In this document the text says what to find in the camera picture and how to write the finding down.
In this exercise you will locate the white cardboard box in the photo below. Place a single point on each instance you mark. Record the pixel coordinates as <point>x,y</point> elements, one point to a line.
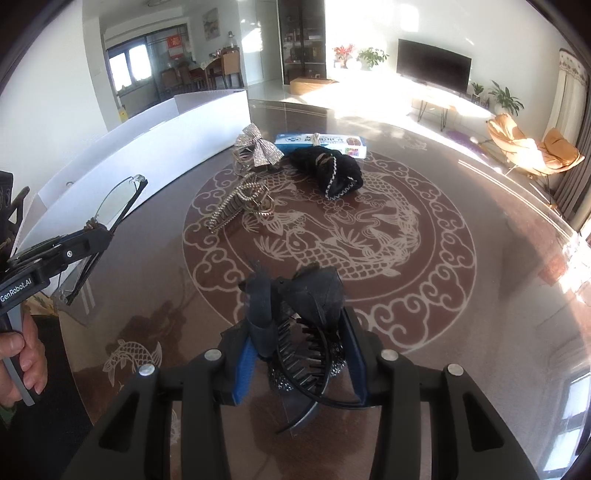
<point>161,147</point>

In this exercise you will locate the rimless glasses with black arms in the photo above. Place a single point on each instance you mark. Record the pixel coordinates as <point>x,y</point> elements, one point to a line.
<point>130,199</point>

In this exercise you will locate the rhinestone bow hair clip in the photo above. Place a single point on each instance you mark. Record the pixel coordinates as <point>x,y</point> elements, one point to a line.
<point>258,147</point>

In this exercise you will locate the framed wall picture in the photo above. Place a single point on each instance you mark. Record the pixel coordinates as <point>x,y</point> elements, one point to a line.
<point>210,22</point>

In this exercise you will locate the large leafy potted plant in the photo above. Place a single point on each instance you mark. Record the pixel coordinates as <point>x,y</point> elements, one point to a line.
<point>505,99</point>

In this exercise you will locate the white television console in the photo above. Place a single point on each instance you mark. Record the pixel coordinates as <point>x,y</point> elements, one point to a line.
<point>452,104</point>

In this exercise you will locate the grey curtain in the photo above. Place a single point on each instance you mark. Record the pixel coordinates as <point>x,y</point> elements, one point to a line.
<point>570,138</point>

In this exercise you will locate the black television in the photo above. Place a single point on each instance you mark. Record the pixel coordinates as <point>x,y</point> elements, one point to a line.
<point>434,64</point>

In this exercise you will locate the blue and white ointment box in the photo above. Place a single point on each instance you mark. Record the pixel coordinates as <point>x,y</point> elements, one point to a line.
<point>295,138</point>

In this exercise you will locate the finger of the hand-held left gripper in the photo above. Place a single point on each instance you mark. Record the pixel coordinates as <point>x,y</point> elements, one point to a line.
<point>32,254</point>
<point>78,247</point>

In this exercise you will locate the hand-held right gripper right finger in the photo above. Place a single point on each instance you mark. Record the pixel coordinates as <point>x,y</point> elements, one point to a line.
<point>358,364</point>

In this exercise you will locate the orange lounge chair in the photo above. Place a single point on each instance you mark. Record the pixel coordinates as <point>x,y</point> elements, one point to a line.
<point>521,143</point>

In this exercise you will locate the black bow hair clip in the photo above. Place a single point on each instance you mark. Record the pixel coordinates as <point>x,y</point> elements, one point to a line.
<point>314,295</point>

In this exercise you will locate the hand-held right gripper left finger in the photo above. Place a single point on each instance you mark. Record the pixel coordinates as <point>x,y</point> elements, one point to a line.
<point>244,369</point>

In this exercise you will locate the gold rhinestone claw clip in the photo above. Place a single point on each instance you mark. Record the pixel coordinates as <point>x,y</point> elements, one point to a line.
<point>231,203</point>

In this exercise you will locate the black lace-trimmed cloth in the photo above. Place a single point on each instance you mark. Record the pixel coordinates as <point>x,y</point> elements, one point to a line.
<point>341,170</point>

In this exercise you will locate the red flower plant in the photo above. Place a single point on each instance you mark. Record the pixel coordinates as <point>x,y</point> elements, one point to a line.
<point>344,53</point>

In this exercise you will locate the small green potted plant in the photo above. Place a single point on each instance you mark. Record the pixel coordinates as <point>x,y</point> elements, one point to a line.
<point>477,90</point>

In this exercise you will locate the wooden dining chair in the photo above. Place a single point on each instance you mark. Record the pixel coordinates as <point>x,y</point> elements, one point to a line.
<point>228,67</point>

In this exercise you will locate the dark glass display cabinet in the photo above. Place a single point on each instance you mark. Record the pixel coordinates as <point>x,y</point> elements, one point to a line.
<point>302,41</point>

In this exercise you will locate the person's left hand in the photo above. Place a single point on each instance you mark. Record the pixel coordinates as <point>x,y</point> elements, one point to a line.
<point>34,360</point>

